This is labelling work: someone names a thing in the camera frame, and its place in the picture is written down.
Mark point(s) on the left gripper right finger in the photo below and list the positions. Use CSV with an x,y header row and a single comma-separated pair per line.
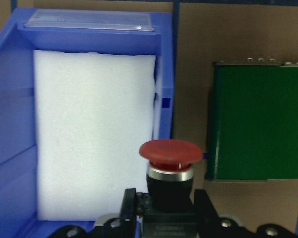
x,y
203,207

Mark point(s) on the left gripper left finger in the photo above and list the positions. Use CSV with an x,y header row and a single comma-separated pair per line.
x,y
129,206

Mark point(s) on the red push button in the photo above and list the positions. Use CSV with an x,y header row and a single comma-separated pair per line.
x,y
168,209

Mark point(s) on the green conveyor belt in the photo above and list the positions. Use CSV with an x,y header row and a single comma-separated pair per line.
x,y
253,133

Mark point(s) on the left bin white foam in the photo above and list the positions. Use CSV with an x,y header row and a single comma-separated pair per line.
x,y
93,112

